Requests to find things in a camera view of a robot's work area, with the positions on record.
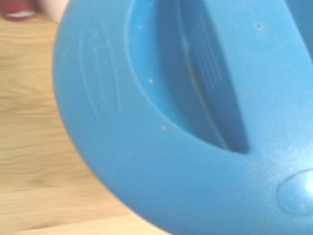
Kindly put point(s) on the blue plastic lid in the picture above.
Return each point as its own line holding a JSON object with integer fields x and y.
{"x": 185, "y": 147}

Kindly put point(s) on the red water bottle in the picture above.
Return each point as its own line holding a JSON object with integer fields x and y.
{"x": 17, "y": 9}

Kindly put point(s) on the pink bottle with black lid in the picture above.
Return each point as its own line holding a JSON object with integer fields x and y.
{"x": 55, "y": 11}

